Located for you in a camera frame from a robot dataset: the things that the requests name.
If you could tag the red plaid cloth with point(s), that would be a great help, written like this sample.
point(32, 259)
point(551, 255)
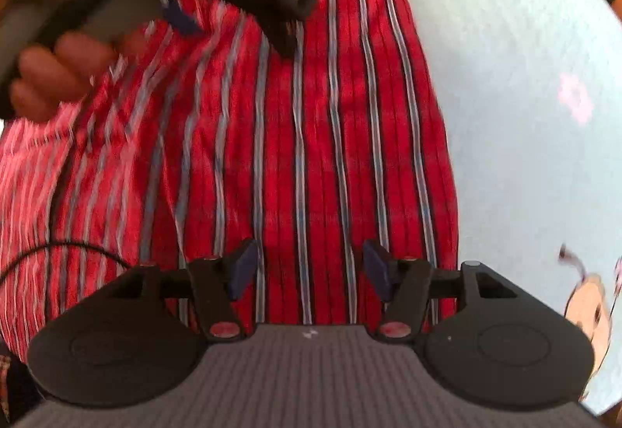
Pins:
point(201, 141)

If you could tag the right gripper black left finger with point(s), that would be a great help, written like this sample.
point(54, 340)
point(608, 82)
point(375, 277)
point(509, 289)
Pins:
point(216, 283)

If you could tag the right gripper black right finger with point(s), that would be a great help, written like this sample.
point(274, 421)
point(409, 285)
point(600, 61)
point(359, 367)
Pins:
point(403, 286)

